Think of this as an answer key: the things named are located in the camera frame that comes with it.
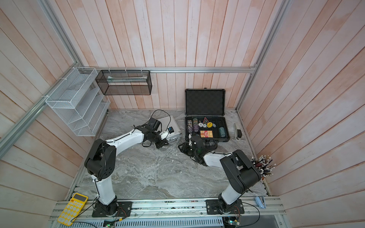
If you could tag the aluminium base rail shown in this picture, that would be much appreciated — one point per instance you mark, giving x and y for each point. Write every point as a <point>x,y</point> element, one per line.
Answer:
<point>177,213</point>

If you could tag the purple poker chip stack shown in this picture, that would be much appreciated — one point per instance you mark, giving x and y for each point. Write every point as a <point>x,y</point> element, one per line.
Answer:
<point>195,125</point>

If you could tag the black poker set case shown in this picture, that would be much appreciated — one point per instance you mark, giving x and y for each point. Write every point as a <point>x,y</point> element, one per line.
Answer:
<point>207,105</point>

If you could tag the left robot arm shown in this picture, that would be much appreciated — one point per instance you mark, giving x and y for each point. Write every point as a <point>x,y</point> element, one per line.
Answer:
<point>101,160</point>

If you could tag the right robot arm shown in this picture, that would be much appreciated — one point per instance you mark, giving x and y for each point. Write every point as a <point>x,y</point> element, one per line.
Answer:
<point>238,168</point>

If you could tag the silver poker set case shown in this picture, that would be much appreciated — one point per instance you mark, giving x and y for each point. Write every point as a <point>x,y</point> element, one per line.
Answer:
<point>167,122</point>

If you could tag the yellow calculator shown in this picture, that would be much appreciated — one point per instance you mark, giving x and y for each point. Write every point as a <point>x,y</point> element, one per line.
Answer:
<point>72,209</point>

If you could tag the black mesh basket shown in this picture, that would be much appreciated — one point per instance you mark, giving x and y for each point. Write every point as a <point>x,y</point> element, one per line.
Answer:
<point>124,82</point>

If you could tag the red pen cup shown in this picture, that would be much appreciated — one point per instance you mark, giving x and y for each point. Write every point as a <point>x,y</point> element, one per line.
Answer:
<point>264,165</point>

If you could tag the grey black stapler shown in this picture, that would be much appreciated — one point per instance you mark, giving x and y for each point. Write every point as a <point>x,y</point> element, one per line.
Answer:
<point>237,131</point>

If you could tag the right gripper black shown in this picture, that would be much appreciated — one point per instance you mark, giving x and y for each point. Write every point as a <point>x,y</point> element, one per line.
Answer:
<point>184,148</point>

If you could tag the blue object on rail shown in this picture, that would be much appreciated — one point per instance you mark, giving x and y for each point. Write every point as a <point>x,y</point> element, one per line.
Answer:
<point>260,200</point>

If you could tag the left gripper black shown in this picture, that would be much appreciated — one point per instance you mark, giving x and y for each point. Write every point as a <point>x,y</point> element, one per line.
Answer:
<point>162,143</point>

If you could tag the red playing card deck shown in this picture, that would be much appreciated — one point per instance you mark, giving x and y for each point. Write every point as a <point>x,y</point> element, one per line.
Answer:
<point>206,134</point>

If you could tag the white wire mesh shelf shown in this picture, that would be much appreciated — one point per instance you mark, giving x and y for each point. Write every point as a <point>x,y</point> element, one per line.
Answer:
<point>79,105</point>

